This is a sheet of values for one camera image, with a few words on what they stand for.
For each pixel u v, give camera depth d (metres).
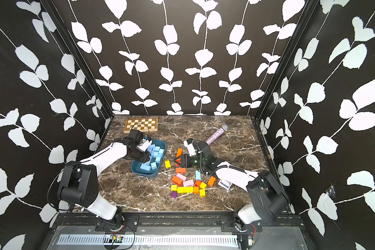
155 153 0.96
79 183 0.45
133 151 0.69
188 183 0.86
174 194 0.82
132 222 0.74
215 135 1.05
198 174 0.90
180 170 0.91
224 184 0.86
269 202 0.44
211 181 0.88
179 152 1.01
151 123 1.14
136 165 0.93
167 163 0.93
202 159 0.66
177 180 0.86
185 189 0.84
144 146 0.82
